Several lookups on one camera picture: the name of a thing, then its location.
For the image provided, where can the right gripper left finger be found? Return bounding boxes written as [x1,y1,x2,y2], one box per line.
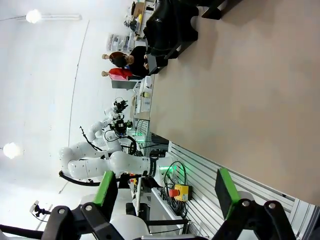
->
[42,170,121,240]

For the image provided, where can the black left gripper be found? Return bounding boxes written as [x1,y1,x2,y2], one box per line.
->
[112,119,134,138]

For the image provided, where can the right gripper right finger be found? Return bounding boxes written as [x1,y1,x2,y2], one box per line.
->
[211,167,301,240]

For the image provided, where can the black leather loafer shoe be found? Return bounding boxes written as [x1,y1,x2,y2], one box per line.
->
[152,0,200,28]
[145,13,177,55]

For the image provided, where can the seated person with reddish hair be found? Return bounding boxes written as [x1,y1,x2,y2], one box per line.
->
[109,45,152,78]

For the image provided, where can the black sloped shoe stand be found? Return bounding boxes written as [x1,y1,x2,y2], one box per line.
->
[201,0,245,21]
[163,6,201,61]
[146,53,168,76]

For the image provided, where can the white stacked boxes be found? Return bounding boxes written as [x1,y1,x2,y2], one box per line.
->
[138,75,154,114]

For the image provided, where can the grey monitor back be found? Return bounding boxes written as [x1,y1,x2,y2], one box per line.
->
[110,78,143,91]

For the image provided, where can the yellow emergency stop box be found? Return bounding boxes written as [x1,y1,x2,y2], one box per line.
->
[168,183,194,202]

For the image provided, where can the mannequin in red top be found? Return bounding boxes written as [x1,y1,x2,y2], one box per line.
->
[101,66,133,81]

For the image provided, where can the shelf with clear bins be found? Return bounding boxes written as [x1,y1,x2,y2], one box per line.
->
[106,33,131,54]

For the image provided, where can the round ceiling light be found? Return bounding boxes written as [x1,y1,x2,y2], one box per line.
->
[24,8,43,25]
[1,141,22,160]

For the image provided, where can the black cable bundle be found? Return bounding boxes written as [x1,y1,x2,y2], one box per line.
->
[161,160,192,219]

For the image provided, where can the small camera on mount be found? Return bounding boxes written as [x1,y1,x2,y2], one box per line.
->
[29,199,52,219]

